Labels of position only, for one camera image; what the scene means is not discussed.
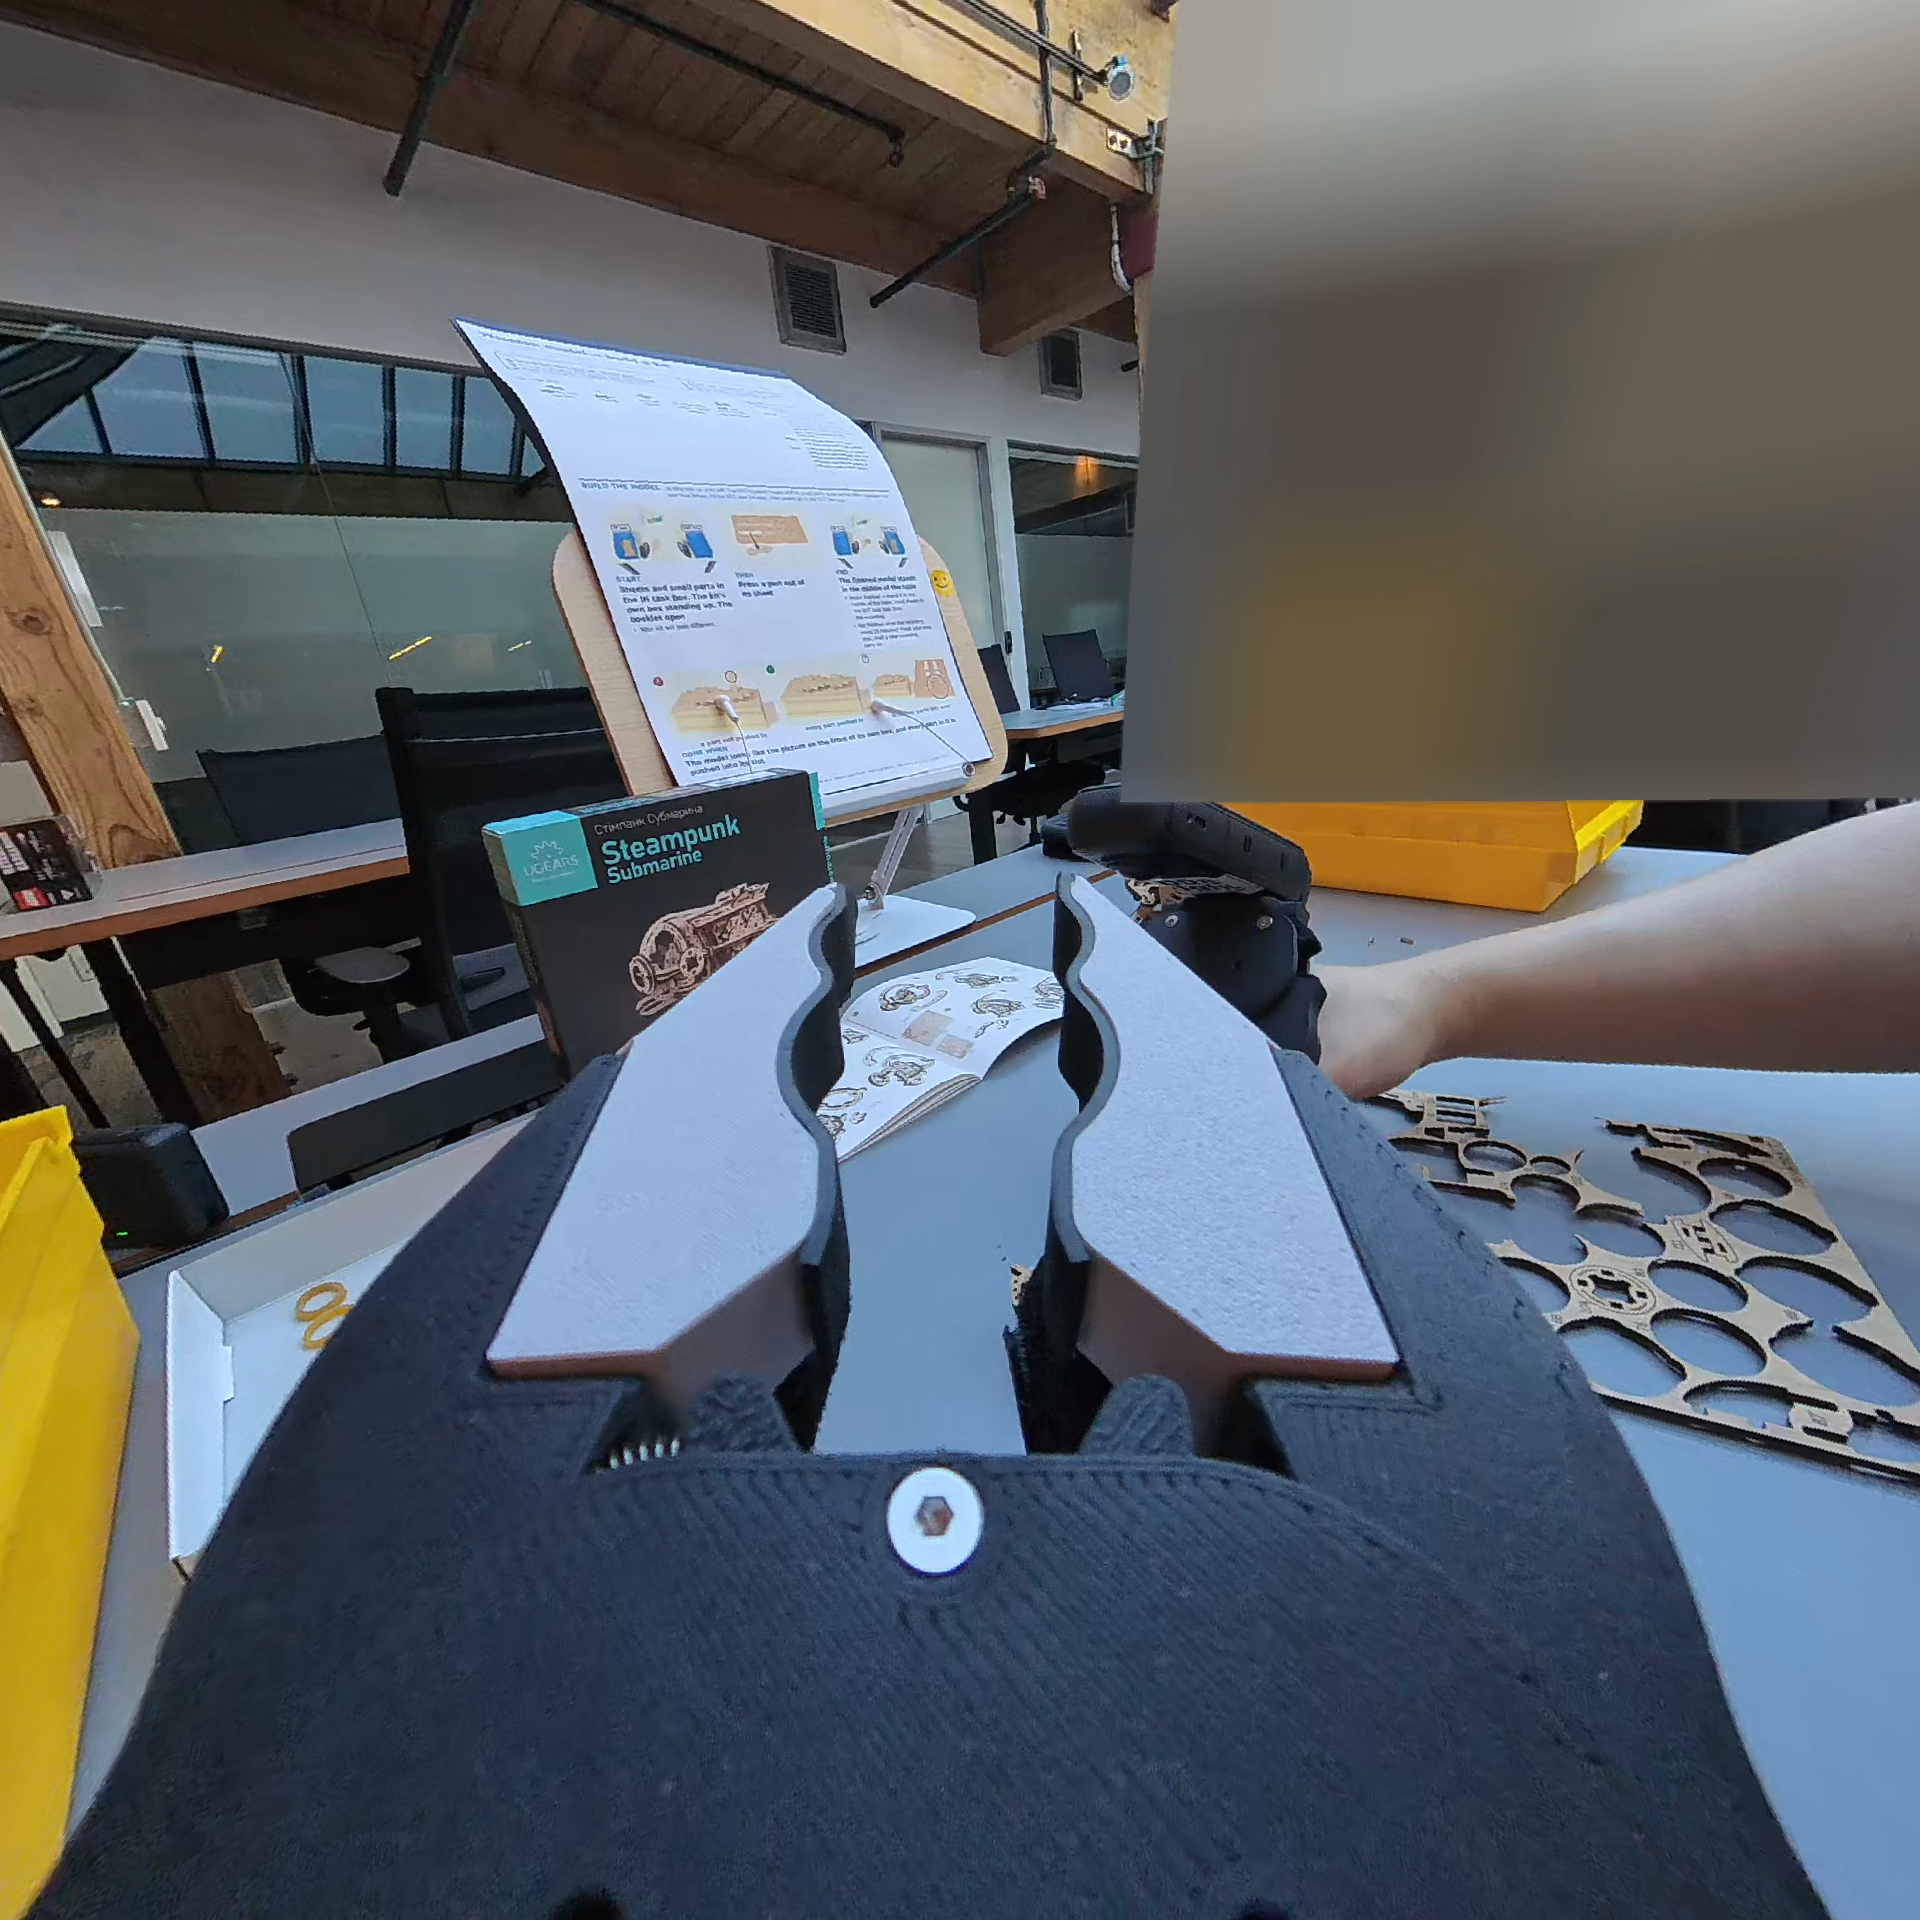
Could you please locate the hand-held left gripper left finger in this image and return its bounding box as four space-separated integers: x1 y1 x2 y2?
485 883 859 1455

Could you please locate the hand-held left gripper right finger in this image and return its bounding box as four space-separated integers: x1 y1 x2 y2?
1000 873 1406 1456

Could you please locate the person's right forearm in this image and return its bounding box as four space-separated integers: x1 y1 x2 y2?
1416 803 1920 1087

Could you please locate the dark model kit box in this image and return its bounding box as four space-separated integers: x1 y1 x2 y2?
483 769 835 1081

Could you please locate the laser-cut wooden parts sheet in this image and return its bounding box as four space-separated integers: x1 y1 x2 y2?
1372 1089 1920 1489

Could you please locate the person's right hand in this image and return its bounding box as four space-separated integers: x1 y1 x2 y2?
1317 960 1443 1104

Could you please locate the yellow plastic bin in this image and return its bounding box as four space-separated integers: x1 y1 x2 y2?
0 1106 141 1878
1222 801 1643 915

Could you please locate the open instruction booklet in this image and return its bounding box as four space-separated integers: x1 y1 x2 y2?
815 958 1070 1163

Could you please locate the black office chair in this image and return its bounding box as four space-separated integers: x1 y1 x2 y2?
374 688 632 1045
194 736 423 1058

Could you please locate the wooden document stand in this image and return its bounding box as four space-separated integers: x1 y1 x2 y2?
551 527 1024 970

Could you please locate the white cardboard box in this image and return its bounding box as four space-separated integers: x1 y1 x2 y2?
163 1230 452 1577

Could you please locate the small black device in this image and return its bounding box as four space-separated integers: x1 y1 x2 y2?
66 1123 231 1256

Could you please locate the white office desk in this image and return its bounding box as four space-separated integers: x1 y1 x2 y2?
0 816 413 962

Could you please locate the printed instruction sheet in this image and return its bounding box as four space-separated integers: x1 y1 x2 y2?
454 319 1003 806

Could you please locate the red and black box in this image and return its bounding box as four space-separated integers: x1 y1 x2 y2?
0 824 95 913

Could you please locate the wooden support post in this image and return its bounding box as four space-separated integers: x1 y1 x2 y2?
0 450 287 1127

